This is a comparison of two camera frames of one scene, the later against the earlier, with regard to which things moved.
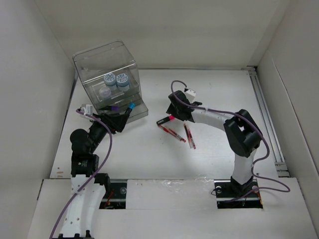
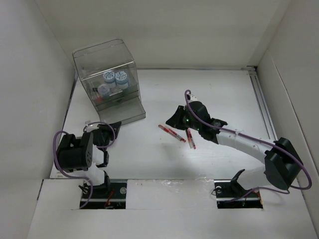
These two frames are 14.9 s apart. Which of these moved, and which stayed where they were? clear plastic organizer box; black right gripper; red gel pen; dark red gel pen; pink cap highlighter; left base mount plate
Moved: pink cap highlighter; black right gripper
Stayed: red gel pen; dark red gel pen; clear plastic organizer box; left base mount plate
